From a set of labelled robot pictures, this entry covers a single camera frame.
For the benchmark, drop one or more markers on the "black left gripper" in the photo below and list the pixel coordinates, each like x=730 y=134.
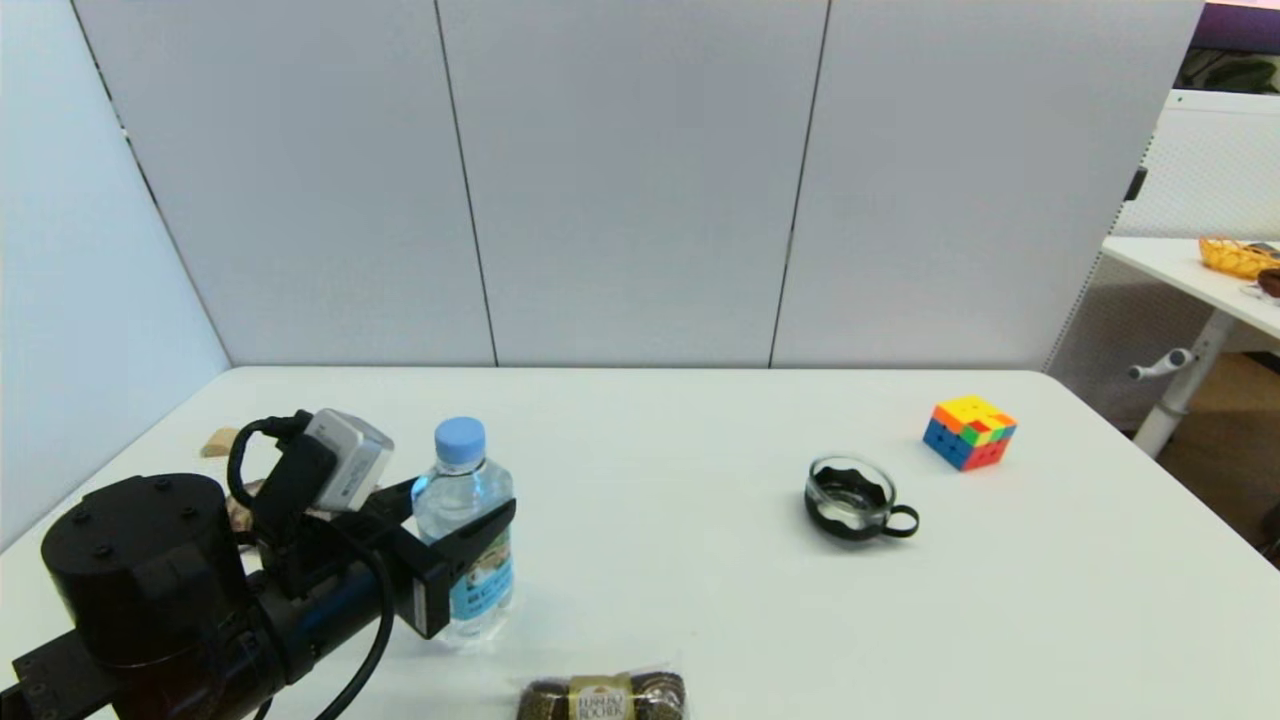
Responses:
x=330 y=590

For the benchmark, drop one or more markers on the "clear water bottle blue cap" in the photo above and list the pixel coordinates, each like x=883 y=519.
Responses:
x=462 y=470

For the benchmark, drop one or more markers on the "brown striped bread loaf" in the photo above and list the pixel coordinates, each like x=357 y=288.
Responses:
x=240 y=510

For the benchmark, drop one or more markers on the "small tan bread piece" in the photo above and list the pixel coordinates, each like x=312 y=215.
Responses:
x=218 y=441

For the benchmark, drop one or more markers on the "Ferrero Rocher chocolate pack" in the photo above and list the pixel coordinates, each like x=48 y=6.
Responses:
x=603 y=699

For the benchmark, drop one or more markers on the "glass cup black holder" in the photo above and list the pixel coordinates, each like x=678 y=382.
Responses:
x=850 y=500

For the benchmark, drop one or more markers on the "colourful Rubik's cube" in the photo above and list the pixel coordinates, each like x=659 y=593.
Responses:
x=968 y=433

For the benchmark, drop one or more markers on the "white table leg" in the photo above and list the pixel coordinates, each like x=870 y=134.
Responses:
x=1190 y=380

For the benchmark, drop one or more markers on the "white side table top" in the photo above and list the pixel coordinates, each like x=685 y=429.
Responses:
x=1180 y=265

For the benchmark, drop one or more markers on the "white perforated partition panel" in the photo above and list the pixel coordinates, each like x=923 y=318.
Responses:
x=1210 y=170

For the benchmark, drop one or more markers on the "dark brown round object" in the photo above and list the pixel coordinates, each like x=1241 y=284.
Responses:
x=1271 y=283

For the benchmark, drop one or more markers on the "green plant leaves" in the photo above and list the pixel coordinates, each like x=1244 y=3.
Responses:
x=1235 y=72

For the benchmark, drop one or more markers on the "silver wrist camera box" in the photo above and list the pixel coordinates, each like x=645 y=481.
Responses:
x=350 y=462

